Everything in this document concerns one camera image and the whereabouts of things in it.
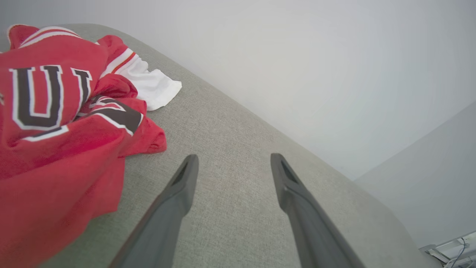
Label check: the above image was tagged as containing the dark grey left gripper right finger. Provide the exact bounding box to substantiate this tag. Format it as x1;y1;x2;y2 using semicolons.
270;153;366;268

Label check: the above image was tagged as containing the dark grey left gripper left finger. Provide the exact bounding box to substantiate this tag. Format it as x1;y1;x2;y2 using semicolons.
109;154;199;268

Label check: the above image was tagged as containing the red white sports jersey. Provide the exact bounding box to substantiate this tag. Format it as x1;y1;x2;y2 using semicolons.
0;24;183;268

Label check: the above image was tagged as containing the grey fabric sofa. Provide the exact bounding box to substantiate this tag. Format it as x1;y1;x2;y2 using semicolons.
0;23;443;268

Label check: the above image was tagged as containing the grey metal frame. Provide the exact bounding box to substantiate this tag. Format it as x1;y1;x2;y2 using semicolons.
419;233;476;268

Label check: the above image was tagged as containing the thin dark background cable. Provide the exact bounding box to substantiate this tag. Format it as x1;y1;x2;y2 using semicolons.
444;237;468;268

